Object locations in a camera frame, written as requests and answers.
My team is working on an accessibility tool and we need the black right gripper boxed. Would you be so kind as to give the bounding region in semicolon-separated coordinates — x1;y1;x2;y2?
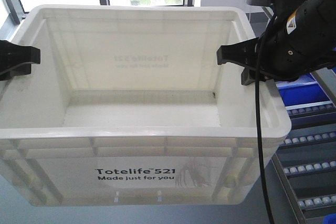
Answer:
216;7;335;86

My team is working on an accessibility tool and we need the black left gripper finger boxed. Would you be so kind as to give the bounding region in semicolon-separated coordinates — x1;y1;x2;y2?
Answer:
1;40;41;65
0;63;31;81

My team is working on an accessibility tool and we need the white plastic Totelife bin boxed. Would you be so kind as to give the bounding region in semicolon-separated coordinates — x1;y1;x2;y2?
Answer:
0;4;292;207

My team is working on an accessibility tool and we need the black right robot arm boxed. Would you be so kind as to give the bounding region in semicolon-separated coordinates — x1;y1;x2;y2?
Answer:
216;0;335;85

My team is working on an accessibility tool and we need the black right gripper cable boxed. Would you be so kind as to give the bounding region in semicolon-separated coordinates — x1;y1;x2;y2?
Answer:
253;14;275;224

